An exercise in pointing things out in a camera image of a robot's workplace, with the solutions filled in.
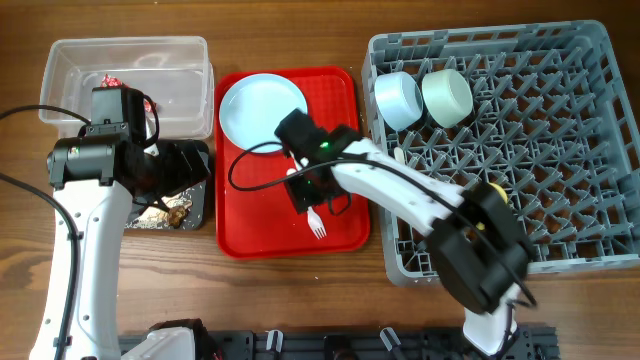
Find red snack wrapper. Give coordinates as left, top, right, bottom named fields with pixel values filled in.
left=100, top=74, right=157, bottom=113

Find mint green bowl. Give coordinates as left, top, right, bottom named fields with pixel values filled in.
left=421, top=69, right=473, bottom=128

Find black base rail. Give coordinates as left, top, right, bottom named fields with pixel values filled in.
left=205, top=325, right=561, bottom=360

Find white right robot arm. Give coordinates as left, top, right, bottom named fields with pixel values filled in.
left=268, top=109, right=537, bottom=359

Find grey dishwasher rack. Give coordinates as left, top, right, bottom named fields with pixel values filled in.
left=361, top=20, right=639, bottom=273

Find clear plastic bin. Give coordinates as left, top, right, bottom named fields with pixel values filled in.
left=40, top=36, right=214, bottom=140

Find white plastic spoon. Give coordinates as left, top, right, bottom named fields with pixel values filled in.
left=393, top=147, right=406, bottom=165

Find light blue bowl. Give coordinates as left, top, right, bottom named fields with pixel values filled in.
left=374, top=72, right=424, bottom=131

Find white plastic fork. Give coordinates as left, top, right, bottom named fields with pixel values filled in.
left=285, top=157, right=328, bottom=240

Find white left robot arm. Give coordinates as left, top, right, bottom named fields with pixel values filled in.
left=1, top=109, right=209, bottom=359

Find rice and food scraps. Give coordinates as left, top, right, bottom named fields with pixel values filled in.
left=127, top=192, right=199, bottom=230

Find red serving tray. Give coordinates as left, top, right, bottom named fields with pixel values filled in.
left=214, top=66, right=370, bottom=260

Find light blue plate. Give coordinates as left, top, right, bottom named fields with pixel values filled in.
left=218, top=73, right=308, bottom=150

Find black plastic tray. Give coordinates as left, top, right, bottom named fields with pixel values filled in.
left=123, top=138, right=211, bottom=232

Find yellow plastic cup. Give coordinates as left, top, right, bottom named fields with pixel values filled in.
left=476, top=183, right=508, bottom=231

